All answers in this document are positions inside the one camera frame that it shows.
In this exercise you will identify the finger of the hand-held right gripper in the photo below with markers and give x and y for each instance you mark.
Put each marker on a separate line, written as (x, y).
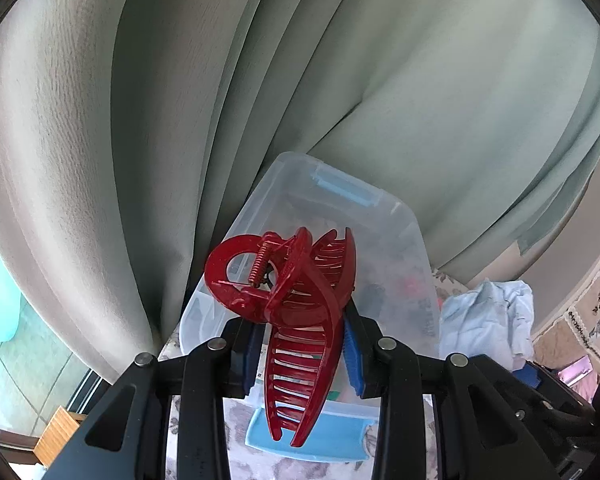
(531, 375)

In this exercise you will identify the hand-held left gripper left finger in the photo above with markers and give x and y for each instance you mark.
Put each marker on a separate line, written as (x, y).
(252, 360)

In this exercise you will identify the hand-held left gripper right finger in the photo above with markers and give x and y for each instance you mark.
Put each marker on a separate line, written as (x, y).
(352, 362)

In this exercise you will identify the red hair claw clip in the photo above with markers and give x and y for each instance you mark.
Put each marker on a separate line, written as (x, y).
(300, 310)

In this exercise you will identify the pale cloth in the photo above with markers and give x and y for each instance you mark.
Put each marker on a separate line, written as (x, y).
(485, 315)

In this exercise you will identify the clear plastic storage container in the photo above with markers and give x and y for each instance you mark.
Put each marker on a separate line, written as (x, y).
(395, 240)

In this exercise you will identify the pink glossy item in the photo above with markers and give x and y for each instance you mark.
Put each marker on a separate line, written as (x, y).
(577, 370)

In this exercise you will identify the beige quilted lace cover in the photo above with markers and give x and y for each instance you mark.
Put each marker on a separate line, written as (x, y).
(580, 310)

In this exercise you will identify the white headboard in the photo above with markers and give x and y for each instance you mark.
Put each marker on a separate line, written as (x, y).
(590, 210)

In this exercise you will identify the wooden slatted stool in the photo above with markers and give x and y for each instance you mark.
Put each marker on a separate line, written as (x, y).
(55, 432)

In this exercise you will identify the grey curtain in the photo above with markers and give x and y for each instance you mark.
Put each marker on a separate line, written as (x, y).
(80, 160)

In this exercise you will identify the pale green curtain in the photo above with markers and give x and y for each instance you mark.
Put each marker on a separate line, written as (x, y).
(430, 110)

